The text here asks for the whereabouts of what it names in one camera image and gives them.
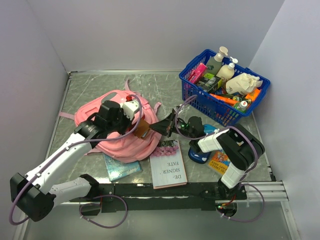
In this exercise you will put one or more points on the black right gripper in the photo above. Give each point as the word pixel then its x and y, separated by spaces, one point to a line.
pixel 165 126

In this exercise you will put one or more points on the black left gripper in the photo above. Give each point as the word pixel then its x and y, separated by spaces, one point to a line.
pixel 128 123

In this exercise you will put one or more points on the brown leather wallet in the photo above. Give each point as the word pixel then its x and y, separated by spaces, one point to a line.
pixel 142 129

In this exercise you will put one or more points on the pink school backpack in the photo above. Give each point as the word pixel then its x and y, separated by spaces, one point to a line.
pixel 130 148

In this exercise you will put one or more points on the white book pink flowers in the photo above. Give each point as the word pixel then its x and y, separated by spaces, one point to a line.
pixel 167 165

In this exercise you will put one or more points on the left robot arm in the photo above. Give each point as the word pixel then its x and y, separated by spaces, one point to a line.
pixel 36 193

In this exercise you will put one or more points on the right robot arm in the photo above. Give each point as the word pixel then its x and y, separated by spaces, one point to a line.
pixel 241 148

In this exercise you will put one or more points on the beige cloth bag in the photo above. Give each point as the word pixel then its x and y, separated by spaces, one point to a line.
pixel 243 84

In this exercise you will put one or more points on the orange snack pack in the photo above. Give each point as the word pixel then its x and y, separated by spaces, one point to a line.
pixel 253 95

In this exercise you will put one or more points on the blue pencil case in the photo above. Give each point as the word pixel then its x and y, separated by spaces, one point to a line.
pixel 200 157

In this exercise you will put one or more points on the teal hardcover book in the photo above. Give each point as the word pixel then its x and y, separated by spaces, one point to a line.
pixel 117 170

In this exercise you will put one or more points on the pink box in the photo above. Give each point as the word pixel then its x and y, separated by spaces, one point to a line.
pixel 197 73

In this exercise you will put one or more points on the black green box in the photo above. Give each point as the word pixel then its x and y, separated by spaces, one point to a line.
pixel 209 83

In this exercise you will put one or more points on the yellow children's book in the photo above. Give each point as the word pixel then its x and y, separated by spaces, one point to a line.
pixel 219 162

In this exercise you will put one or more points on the blue plastic basket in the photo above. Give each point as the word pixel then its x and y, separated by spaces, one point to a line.
pixel 219 111

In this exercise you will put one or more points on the orange packet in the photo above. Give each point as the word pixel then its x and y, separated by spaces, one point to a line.
pixel 226 100

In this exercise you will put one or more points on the green bottle red cap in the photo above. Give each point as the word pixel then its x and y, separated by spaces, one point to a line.
pixel 241 106

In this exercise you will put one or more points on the grey pump bottle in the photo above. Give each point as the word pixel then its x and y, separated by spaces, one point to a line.
pixel 215 62

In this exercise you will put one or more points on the cream pump bottle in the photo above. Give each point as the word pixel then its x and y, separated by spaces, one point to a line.
pixel 226 72

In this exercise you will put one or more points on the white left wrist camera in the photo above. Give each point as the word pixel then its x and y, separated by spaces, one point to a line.
pixel 130 107

